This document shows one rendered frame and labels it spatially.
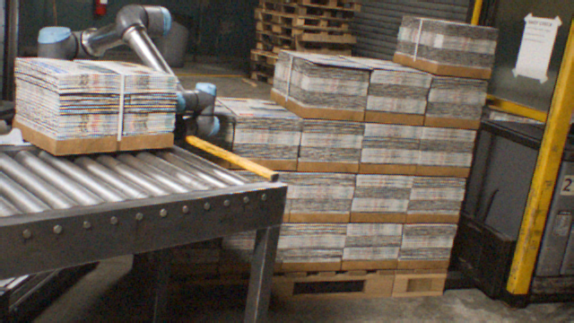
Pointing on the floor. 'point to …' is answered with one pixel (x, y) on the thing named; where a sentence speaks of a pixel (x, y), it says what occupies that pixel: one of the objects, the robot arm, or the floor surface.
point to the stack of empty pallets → (282, 40)
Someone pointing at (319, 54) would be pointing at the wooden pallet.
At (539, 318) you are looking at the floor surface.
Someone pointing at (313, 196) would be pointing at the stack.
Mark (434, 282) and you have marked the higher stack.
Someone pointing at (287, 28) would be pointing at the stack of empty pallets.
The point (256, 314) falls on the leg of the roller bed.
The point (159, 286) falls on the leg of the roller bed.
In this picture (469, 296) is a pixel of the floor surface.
